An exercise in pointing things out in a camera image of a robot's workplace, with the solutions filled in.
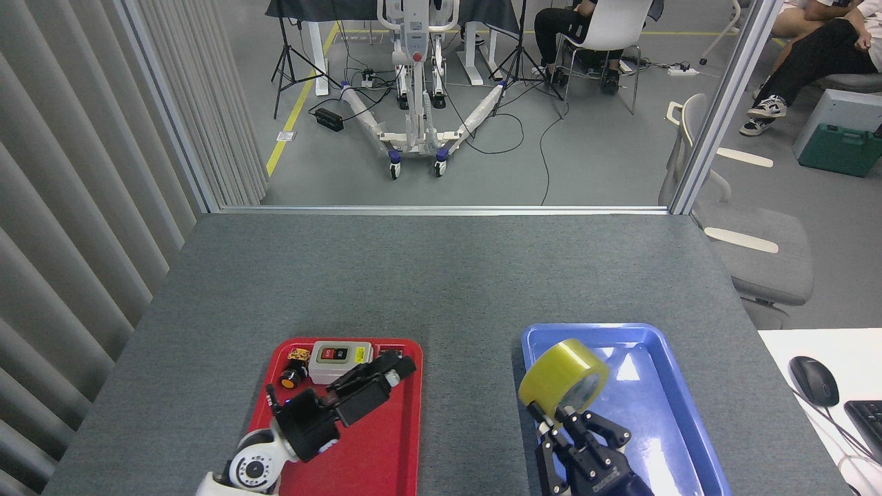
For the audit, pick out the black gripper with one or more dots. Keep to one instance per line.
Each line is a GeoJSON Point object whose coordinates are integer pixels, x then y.
{"type": "Point", "coordinates": [599, 479]}
{"type": "Point", "coordinates": [310, 424]}

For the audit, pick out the yellow roll of tape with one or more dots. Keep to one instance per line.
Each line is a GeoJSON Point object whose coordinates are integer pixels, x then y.
{"type": "Point", "coordinates": [551, 368]}

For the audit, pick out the red plastic tray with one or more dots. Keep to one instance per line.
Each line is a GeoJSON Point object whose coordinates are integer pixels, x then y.
{"type": "Point", "coordinates": [393, 448]}

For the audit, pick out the black and yellow push button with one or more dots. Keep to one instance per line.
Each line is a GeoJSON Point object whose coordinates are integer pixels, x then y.
{"type": "Point", "coordinates": [291, 377]}

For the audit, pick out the blue plastic tray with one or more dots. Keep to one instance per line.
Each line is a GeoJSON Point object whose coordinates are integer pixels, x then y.
{"type": "Point", "coordinates": [661, 399]}

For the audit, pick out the black computer mouse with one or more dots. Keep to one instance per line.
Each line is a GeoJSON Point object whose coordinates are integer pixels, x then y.
{"type": "Point", "coordinates": [814, 380]}

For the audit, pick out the floor outlet plate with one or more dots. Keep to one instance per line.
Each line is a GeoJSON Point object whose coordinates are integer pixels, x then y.
{"type": "Point", "coordinates": [286, 136]}

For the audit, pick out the black power adapter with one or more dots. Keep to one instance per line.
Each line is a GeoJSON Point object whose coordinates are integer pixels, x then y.
{"type": "Point", "coordinates": [329, 120]}

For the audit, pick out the grey office chair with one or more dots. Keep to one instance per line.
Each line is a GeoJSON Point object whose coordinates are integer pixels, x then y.
{"type": "Point", "coordinates": [765, 255]}

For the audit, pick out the white side table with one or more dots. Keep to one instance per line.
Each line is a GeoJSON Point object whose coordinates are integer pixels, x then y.
{"type": "Point", "coordinates": [854, 358]}

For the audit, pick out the black keyboard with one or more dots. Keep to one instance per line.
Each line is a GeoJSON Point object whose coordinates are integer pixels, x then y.
{"type": "Point", "coordinates": [868, 424]}

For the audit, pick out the white stand on wheels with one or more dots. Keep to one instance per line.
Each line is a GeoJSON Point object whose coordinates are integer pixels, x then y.
{"type": "Point", "coordinates": [415, 83]}

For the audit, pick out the black tripod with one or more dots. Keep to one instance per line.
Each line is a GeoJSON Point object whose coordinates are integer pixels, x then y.
{"type": "Point", "coordinates": [521, 48]}
{"type": "Point", "coordinates": [284, 52]}

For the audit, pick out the grey vertical blinds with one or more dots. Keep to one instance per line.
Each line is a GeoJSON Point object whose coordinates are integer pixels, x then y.
{"type": "Point", "coordinates": [69, 207]}

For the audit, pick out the desk with dark cloth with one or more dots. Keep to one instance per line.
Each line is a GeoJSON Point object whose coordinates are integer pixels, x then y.
{"type": "Point", "coordinates": [317, 7]}

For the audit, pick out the white power strip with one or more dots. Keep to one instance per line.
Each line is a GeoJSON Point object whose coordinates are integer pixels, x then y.
{"type": "Point", "coordinates": [682, 70]}

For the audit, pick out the person in white chair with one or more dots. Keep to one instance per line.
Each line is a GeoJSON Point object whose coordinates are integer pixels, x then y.
{"type": "Point", "coordinates": [551, 27]}

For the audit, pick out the green plastic case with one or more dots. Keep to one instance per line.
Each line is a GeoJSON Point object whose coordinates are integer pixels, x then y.
{"type": "Point", "coordinates": [841, 151]}

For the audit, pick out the white chair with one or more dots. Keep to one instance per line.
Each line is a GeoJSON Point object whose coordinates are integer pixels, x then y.
{"type": "Point", "coordinates": [613, 24]}

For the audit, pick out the person with black white sneakers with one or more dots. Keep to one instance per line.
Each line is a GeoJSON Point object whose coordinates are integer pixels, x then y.
{"type": "Point", "coordinates": [813, 58]}

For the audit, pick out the small silver black switch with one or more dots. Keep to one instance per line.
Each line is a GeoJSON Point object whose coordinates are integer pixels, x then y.
{"type": "Point", "coordinates": [390, 351]}

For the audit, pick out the grey two-button switch box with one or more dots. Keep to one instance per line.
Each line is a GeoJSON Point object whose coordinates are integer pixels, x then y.
{"type": "Point", "coordinates": [324, 372]}

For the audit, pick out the silver frame rail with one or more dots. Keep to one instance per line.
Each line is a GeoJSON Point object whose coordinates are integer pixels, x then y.
{"type": "Point", "coordinates": [441, 209]}

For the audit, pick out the silver frame post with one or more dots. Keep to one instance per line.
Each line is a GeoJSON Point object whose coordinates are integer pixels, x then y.
{"type": "Point", "coordinates": [723, 103]}
{"type": "Point", "coordinates": [169, 110]}

